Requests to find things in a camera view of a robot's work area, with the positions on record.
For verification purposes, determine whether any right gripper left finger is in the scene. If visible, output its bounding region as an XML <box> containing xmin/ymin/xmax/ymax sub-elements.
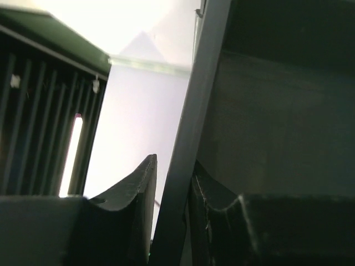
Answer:
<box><xmin>1</xmin><ymin>154</ymin><xmax>158</xmax><ymax>265</ymax></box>

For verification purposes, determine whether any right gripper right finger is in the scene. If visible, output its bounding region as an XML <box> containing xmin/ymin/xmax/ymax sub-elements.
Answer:
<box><xmin>189</xmin><ymin>163</ymin><xmax>354</xmax><ymax>265</ymax></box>

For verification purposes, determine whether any grey storage crate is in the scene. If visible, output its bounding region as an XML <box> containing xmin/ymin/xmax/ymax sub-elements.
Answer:
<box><xmin>149</xmin><ymin>1</ymin><xmax>354</xmax><ymax>265</ymax></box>

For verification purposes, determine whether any dark grey ribbed bin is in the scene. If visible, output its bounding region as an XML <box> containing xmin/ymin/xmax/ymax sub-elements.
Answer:
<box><xmin>1</xmin><ymin>7</ymin><xmax>110</xmax><ymax>195</ymax></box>

